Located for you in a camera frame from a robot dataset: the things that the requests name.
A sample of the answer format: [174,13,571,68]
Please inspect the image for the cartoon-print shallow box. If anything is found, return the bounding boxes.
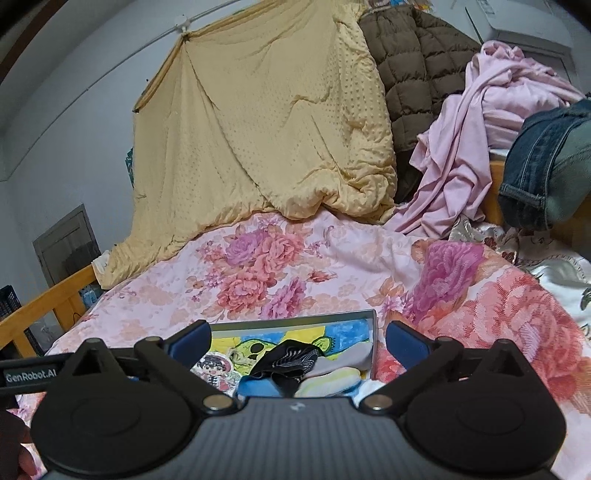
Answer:
[210,309,379,398]

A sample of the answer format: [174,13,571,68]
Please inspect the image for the cartoon figure sticker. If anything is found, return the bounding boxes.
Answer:
[198,352,237,394]

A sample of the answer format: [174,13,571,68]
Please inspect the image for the black plastic crate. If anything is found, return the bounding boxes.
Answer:
[0,285,47,356]

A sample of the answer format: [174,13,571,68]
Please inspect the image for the brown quilted jacket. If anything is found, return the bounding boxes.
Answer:
[358,7,483,204]

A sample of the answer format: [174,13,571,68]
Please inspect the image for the yellow dotted blanket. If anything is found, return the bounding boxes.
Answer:
[99,23,399,289]

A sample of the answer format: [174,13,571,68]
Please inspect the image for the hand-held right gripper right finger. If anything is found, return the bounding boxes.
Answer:
[360,320,532,412]

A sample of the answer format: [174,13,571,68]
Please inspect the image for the wooden bed rail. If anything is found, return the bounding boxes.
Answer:
[485,159,591,250]
[0,263,100,358]

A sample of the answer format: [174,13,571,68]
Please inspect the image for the black white striped sock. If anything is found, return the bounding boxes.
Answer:
[249,340,321,398]

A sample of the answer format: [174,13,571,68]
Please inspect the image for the teal patterned cloth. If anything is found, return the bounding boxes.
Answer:
[124,147,138,188]

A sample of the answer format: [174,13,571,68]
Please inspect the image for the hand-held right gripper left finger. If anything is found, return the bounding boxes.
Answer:
[69,319,236,413]

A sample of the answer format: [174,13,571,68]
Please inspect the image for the pink garment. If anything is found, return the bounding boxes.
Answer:
[385,41,585,238]

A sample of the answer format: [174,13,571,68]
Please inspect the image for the pink floral bedsheet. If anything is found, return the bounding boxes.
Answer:
[14,210,591,480]

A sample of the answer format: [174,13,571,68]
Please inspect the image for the blue jeans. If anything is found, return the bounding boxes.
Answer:
[499,99,591,232]

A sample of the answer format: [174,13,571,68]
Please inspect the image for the person's left hand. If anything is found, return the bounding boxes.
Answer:
[0,410,34,478]

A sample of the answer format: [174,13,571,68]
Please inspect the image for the grey wall door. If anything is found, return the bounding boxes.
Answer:
[32,204,102,284]

